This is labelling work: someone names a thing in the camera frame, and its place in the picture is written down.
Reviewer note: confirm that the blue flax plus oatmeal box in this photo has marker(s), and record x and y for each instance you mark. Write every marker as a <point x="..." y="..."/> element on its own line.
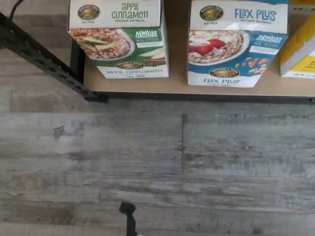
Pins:
<point x="236" y="49"/>

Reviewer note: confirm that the black metal shelf rack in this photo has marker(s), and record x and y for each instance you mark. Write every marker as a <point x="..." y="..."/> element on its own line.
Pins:
<point x="177" y="89"/>

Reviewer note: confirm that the green apple cinnamon oatmeal box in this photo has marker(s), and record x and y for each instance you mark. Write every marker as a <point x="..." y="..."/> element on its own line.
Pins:
<point x="118" y="37"/>

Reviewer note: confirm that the yellow purely elizabeth box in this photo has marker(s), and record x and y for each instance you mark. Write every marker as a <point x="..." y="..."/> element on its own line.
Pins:
<point x="300" y="56"/>

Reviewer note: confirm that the black rod with bent tip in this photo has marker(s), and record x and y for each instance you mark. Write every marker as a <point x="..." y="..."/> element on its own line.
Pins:
<point x="130" y="221"/>

